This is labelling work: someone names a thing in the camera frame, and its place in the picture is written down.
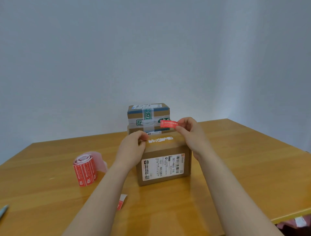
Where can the light blue pen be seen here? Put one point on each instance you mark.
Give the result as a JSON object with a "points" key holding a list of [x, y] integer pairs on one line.
{"points": [[3, 211]]}

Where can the white backing paper piece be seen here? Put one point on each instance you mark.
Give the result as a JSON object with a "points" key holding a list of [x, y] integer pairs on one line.
{"points": [[121, 203]]}

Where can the person's right hand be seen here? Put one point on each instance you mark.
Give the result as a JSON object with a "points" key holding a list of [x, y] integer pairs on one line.
{"points": [[194, 138]]}

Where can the cardboard box with torn tape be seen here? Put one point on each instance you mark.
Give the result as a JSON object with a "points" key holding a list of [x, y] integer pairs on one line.
{"points": [[165, 148]]}

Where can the roll of red stickers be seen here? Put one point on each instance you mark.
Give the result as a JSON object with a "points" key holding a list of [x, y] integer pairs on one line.
{"points": [[85, 171]]}

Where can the box with green GT tape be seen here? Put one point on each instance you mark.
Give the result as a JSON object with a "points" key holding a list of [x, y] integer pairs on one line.
{"points": [[136, 114]]}

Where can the person's left forearm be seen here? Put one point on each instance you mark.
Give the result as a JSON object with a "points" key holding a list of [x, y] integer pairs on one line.
{"points": [[99, 206]]}

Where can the wide cardboard box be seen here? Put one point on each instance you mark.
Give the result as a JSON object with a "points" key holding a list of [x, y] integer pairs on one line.
{"points": [[132, 130]]}

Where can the person's right forearm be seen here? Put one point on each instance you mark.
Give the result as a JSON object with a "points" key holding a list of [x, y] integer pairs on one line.
{"points": [[238, 199]]}

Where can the single red label paper sticker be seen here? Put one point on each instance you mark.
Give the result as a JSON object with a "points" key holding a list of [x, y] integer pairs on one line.
{"points": [[168, 124]]}

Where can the person's left hand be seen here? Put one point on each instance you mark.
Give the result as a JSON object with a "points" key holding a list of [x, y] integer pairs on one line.
{"points": [[130, 153]]}

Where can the white tag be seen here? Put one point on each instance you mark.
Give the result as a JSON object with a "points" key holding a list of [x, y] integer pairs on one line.
{"points": [[300, 221]]}

